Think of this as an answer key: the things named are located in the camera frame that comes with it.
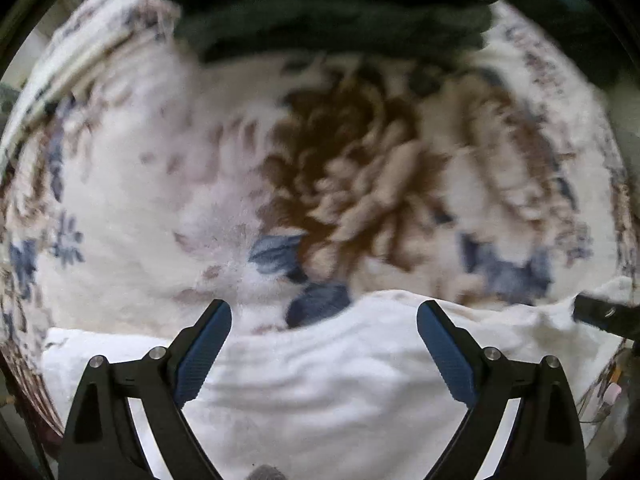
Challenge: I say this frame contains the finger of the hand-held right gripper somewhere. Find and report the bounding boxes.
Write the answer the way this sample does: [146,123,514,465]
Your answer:
[571,293,640,347]

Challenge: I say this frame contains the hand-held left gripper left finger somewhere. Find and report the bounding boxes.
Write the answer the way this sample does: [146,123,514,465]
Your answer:
[58,299,233,480]

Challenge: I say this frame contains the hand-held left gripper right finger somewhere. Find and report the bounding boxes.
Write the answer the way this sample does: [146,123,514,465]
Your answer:
[416,300,587,480]

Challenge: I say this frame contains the white pants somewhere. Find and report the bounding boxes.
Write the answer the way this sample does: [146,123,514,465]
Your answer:
[40,287,632,480]

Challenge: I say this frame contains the floral blanket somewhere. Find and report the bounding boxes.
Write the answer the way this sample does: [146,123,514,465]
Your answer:
[0,0,637,461]

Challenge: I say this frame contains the large dark green pillow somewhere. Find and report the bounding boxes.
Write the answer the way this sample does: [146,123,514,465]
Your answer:
[172,0,496,68]

